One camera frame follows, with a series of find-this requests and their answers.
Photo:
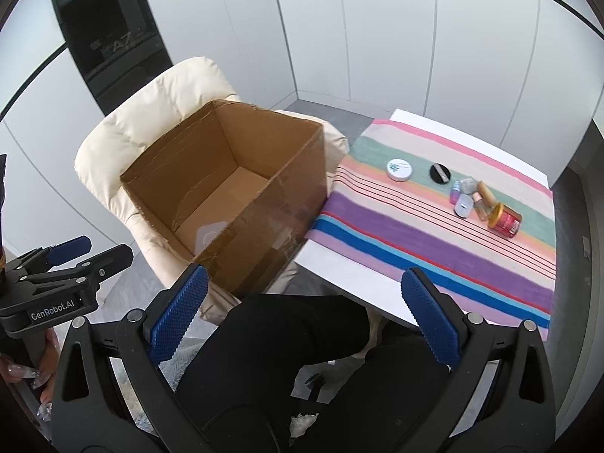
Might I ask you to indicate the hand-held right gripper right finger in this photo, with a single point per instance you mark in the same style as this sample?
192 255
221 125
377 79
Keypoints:
432 316

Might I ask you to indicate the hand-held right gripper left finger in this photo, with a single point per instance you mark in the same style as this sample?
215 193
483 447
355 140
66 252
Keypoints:
178 314

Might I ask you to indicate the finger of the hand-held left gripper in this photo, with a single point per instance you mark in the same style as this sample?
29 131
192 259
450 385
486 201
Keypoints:
104 264
71 247

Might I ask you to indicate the small glass bottle pink cap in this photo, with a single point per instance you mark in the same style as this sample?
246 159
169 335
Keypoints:
481 211

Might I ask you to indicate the red jar gold lid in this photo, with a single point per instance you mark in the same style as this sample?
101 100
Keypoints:
506 220

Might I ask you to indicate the brown cardboard box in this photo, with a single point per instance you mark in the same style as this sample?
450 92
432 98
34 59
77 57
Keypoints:
264 226

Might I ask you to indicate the small purple bottle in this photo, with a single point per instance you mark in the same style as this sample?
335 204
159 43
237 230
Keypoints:
455 192

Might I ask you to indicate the white round container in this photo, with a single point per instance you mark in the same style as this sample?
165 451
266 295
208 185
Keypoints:
398 169

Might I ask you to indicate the person's left hand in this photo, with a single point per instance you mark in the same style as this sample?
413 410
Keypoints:
49 368

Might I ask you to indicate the striped colourful cloth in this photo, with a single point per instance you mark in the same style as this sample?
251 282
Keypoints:
401 231

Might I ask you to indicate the small white bottle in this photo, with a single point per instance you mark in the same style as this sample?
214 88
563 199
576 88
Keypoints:
463 206

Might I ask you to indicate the round wooden lid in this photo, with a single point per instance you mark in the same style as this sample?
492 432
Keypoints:
488 192

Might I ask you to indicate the small clear grey bottle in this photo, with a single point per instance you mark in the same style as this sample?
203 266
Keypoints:
468 184

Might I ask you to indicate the black round compact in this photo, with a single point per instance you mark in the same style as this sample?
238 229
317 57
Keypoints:
438 173

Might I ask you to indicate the cream padded armchair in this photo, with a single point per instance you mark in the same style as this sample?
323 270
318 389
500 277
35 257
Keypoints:
141 113

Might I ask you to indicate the black glossy wall panel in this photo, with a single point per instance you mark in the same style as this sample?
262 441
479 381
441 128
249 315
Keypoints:
108 33

